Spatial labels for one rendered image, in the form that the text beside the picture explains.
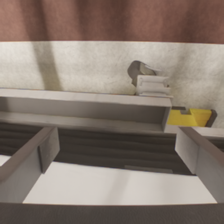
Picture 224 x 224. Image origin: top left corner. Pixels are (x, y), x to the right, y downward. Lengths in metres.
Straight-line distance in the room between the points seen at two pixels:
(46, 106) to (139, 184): 0.60
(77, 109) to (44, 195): 0.52
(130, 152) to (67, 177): 0.41
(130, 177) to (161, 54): 0.81
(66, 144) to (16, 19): 0.73
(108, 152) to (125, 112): 0.17
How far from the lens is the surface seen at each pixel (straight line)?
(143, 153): 0.59
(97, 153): 0.59
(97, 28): 0.90
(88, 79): 1.02
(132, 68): 0.82
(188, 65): 0.99
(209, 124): 1.20
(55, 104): 0.70
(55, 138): 0.16
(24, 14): 1.04
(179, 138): 0.17
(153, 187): 0.18
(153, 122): 0.68
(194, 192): 0.19
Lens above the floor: 0.87
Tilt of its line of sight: 50 degrees down
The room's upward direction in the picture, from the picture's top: 169 degrees counter-clockwise
